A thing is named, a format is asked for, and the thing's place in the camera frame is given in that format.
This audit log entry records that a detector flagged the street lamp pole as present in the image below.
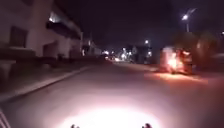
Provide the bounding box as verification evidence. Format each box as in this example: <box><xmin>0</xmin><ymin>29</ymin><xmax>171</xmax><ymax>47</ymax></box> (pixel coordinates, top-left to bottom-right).
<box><xmin>181</xmin><ymin>8</ymin><xmax>198</xmax><ymax>34</ymax></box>

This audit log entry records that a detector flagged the grey asphalt road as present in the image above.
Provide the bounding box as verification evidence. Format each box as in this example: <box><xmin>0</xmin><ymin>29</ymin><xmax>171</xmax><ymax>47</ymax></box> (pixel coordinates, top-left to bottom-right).
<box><xmin>0</xmin><ymin>61</ymin><xmax>224</xmax><ymax>128</ymax></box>

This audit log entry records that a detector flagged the pale pavement strip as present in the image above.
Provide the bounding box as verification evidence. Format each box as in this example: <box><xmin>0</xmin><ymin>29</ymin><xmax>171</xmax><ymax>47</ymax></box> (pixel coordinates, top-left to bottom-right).
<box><xmin>0</xmin><ymin>64</ymin><xmax>94</xmax><ymax>104</ymax></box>

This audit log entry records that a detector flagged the vehicle with lights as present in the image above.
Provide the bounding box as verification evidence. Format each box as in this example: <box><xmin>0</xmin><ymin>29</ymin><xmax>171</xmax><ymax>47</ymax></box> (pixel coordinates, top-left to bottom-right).
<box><xmin>158</xmin><ymin>45</ymin><xmax>194</xmax><ymax>75</ymax></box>

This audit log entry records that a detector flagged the robot's own part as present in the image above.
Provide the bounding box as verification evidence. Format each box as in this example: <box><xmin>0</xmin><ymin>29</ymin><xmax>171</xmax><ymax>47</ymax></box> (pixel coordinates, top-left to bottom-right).
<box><xmin>69</xmin><ymin>123</ymin><xmax>81</xmax><ymax>128</ymax></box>
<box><xmin>141</xmin><ymin>122</ymin><xmax>153</xmax><ymax>128</ymax></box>

